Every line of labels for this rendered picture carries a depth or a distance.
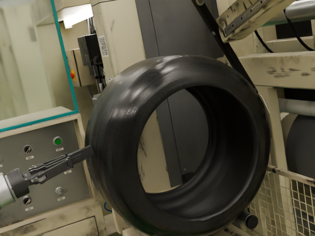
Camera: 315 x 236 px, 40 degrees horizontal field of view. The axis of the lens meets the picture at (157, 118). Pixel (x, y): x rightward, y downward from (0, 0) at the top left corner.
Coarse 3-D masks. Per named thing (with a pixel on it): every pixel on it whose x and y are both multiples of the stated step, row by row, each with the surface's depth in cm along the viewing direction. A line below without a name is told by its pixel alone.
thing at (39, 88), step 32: (0, 0) 160; (32, 0) 164; (0, 32) 161; (32, 32) 165; (0, 64) 162; (32, 64) 167; (64, 64) 171; (0, 96) 163; (32, 96) 168; (64, 96) 173; (0, 128) 165
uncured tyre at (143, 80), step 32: (160, 64) 121; (192, 64) 122; (224, 64) 128; (128, 96) 117; (160, 96) 117; (224, 96) 152; (256, 96) 132; (96, 128) 124; (128, 128) 115; (224, 128) 157; (256, 128) 130; (96, 160) 122; (128, 160) 116; (224, 160) 157; (256, 160) 132; (128, 192) 117; (160, 192) 153; (192, 192) 155; (224, 192) 149; (256, 192) 135; (160, 224) 122; (192, 224) 126; (224, 224) 131
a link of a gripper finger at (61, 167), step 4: (68, 160) 118; (60, 164) 116; (64, 164) 117; (52, 168) 115; (56, 168) 116; (60, 168) 116; (64, 168) 117; (68, 168) 118; (44, 172) 114; (48, 172) 114; (52, 172) 115; (56, 172) 116; (60, 172) 116; (40, 176) 112; (48, 176) 114; (52, 176) 115; (44, 180) 113
